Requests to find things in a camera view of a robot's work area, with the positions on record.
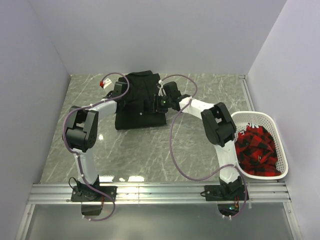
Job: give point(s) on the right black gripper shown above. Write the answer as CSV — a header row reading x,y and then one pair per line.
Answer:
x,y
157,107

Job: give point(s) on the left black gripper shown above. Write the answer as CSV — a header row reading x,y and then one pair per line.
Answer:
x,y
109,94

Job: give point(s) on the black long sleeve shirt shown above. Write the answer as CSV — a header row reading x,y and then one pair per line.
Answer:
x,y
135,110

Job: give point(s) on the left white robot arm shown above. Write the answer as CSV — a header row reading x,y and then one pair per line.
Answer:
x,y
80,131

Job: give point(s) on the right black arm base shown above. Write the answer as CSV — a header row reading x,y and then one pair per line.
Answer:
x,y
223,193

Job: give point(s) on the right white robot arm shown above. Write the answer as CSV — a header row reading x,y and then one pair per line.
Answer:
x,y
219,128

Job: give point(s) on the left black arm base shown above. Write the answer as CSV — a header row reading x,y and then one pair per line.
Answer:
x,y
85,194

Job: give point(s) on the red black plaid shirt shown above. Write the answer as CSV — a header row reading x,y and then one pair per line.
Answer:
x,y
256,151

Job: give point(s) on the white plastic laundry basket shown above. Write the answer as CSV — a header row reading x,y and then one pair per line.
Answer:
x,y
242,118

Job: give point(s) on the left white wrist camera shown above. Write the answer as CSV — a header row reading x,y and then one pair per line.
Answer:
x,y
106,83

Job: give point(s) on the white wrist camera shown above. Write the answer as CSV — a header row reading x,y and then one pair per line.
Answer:
x,y
106,83
161,91

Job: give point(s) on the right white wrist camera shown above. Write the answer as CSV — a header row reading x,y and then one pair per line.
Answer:
x,y
161,91

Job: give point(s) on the aluminium mounting rail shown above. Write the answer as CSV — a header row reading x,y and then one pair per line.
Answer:
x,y
139,193

